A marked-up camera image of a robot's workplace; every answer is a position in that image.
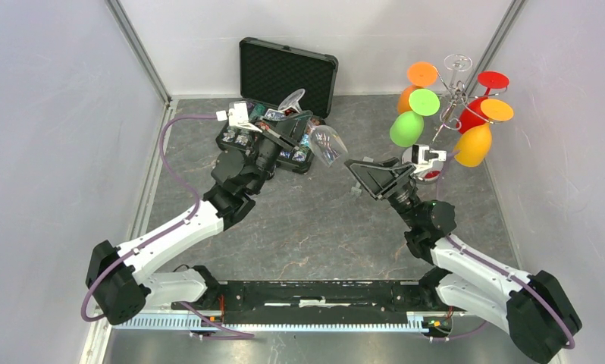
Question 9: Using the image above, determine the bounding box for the chrome wine glass rack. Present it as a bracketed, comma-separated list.
[400, 54, 509, 185]

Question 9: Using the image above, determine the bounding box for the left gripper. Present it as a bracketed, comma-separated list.
[247, 111, 313, 194]

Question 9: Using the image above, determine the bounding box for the red wine glass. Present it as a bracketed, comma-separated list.
[459, 71, 509, 134]

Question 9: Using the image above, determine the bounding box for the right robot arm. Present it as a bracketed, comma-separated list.
[345, 158, 582, 363]

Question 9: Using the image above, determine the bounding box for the green wine glass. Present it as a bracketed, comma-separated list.
[389, 88, 440, 147]

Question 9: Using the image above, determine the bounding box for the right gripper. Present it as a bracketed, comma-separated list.
[344, 157, 421, 230]

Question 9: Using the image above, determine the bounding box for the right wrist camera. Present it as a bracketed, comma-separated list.
[410, 144, 447, 174]

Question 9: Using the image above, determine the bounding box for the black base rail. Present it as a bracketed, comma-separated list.
[191, 280, 460, 325]

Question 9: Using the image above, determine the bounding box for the orange wine glass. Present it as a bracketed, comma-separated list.
[397, 61, 438, 115]

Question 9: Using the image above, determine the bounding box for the grey plastic bar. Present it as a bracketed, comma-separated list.
[350, 156, 374, 198]

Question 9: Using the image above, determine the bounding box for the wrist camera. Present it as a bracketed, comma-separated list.
[215, 101, 262, 133]
[410, 144, 447, 174]

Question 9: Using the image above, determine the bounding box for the black poker chip case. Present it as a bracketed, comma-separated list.
[239, 37, 339, 174]

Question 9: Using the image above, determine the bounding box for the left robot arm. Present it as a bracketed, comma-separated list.
[80, 111, 312, 325]

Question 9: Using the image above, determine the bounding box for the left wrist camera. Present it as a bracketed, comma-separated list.
[215, 101, 262, 133]

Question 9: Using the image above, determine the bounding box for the clear wine glass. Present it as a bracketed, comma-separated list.
[277, 88, 349, 168]
[444, 54, 473, 87]

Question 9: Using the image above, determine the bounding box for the yellow wine glass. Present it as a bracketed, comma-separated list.
[453, 99, 514, 168]

